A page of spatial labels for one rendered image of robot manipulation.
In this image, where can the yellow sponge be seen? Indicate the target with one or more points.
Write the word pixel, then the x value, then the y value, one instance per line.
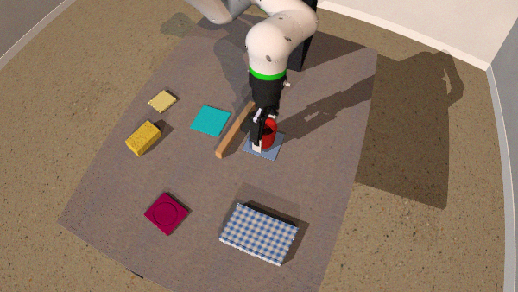
pixel 143 138

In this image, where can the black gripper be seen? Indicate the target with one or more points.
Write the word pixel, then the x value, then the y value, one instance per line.
pixel 263 107

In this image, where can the pale yellow flat square pad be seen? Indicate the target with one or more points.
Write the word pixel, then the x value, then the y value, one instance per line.
pixel 162 101

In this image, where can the red cup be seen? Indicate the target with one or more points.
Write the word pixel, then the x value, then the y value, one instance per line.
pixel 268 138

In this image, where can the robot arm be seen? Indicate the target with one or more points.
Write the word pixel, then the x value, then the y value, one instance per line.
pixel 270 42

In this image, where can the crimson square pad with circle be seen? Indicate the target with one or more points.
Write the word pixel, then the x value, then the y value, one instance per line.
pixel 166 214

